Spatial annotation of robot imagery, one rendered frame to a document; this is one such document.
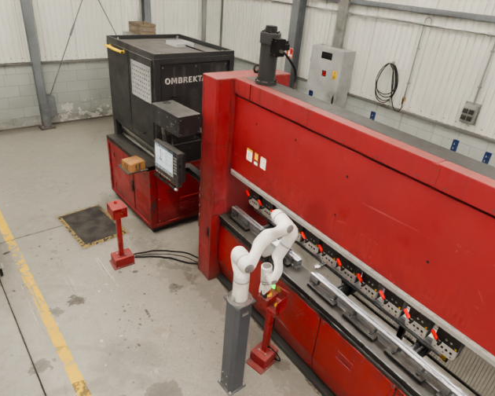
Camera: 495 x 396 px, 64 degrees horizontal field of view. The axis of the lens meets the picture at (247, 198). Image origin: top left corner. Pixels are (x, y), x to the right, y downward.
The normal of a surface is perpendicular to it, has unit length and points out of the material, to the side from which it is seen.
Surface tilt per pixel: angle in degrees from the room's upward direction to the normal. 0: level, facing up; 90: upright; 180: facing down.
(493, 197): 90
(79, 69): 90
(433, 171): 90
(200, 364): 0
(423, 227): 90
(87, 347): 0
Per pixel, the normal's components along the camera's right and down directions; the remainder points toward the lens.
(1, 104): 0.62, 0.43
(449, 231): -0.81, 0.22
